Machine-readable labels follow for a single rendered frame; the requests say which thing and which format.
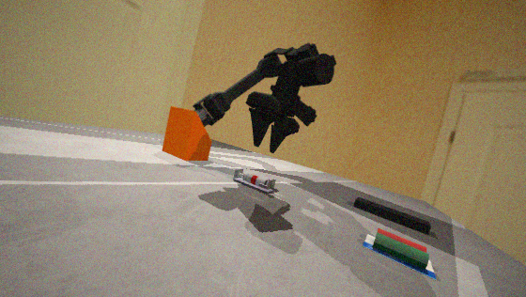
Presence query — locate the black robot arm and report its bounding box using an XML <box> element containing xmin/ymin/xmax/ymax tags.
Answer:
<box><xmin>193</xmin><ymin>43</ymin><xmax>336</xmax><ymax>127</ymax></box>

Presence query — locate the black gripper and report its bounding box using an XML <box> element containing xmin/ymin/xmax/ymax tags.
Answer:
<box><xmin>246</xmin><ymin>82</ymin><xmax>300</xmax><ymax>153</ymax></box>

